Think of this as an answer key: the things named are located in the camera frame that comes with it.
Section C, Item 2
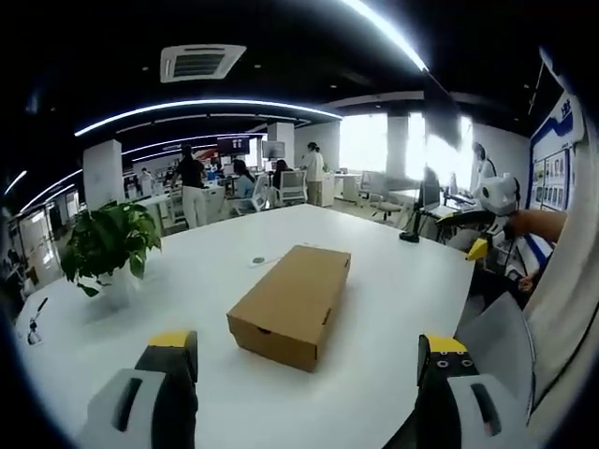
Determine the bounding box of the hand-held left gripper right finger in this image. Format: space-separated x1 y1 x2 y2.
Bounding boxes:
415 333 533 449

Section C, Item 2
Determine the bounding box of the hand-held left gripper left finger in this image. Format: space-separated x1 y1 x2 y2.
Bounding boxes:
77 329 199 449

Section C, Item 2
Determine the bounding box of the brown cardboard shoe box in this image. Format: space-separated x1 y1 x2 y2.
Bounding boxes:
226 244 352 374

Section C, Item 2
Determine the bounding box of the black desk clamp stand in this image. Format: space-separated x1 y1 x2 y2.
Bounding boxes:
398 205 425 243

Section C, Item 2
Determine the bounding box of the person's beige clothing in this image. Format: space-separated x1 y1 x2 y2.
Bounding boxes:
522 93 599 431

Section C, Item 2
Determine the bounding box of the grey swivel office chair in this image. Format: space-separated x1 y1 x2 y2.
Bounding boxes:
359 170 406 222

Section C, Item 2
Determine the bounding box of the white plant pot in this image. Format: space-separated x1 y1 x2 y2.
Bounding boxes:
100 267 138 310

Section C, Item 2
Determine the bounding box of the white table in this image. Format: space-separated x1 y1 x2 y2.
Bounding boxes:
13 202 477 449

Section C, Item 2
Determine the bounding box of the green potted plant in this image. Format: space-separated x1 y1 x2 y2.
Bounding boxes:
60 200 163 297

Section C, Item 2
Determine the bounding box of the white mesh office chair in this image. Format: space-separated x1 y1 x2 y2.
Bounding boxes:
275 169 308 207

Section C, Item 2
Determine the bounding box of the ceiling air conditioner vent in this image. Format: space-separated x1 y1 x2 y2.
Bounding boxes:
159 44 248 84

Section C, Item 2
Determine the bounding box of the blue white wall board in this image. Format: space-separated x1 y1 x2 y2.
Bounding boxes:
526 88 586 211

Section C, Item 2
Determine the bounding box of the black handled tool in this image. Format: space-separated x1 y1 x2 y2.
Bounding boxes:
26 297 50 331

